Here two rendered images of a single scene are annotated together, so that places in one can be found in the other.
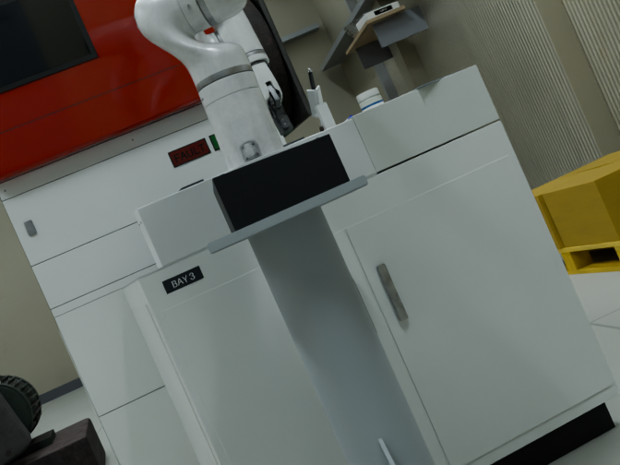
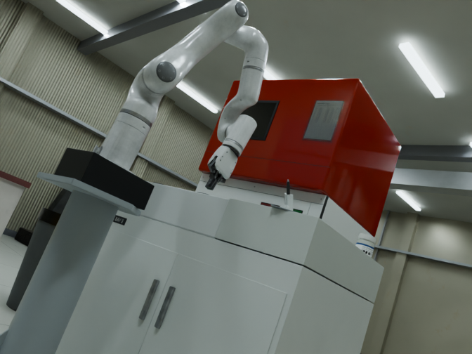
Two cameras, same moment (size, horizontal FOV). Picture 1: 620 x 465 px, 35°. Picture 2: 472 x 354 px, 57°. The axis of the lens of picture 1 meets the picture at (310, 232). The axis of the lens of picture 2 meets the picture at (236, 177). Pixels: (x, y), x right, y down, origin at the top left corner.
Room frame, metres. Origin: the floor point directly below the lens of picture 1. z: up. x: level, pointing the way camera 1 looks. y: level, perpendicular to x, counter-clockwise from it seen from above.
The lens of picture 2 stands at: (1.50, -1.42, 0.71)
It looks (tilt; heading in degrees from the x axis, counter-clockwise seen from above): 13 degrees up; 56
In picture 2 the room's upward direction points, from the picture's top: 21 degrees clockwise
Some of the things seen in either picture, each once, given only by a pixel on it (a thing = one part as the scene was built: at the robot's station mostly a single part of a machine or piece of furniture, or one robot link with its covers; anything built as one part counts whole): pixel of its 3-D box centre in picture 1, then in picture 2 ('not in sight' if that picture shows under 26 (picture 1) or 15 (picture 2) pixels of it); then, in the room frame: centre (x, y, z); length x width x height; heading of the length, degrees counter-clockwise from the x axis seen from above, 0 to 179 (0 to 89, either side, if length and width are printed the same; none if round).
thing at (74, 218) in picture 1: (160, 195); (245, 218); (2.82, 0.35, 1.02); 0.81 x 0.03 x 0.40; 105
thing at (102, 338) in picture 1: (227, 382); not in sight; (3.15, 0.44, 0.41); 0.82 x 0.70 x 0.82; 105
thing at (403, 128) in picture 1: (386, 140); (306, 253); (2.66, -0.29, 0.89); 0.62 x 0.35 x 0.14; 15
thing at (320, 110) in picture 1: (321, 112); (285, 211); (2.61, -0.16, 1.03); 0.06 x 0.04 x 0.13; 15
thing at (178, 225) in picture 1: (256, 193); (176, 208); (2.29, 0.08, 0.89); 0.55 x 0.09 x 0.14; 105
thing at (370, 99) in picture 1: (373, 106); (364, 247); (2.92, -0.32, 1.01); 0.07 x 0.07 x 0.10
